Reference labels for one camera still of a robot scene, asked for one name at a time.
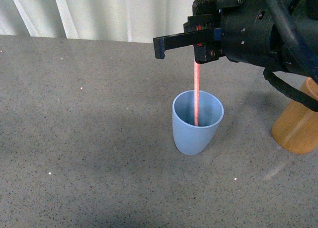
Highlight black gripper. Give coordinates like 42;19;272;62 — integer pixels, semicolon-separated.
153;0;318;79

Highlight pink chopstick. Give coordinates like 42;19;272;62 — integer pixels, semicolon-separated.
194;61;200;126

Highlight light blue plastic cup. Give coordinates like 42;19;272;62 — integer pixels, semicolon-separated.
172;90;224;155

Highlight wooden cylindrical chopstick holder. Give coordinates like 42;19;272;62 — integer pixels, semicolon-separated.
271;77;318;155

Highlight white curtain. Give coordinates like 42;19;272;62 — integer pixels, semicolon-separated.
0;0;194;43

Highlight black sleeved cable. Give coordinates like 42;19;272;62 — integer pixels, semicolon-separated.
262;0;318;112

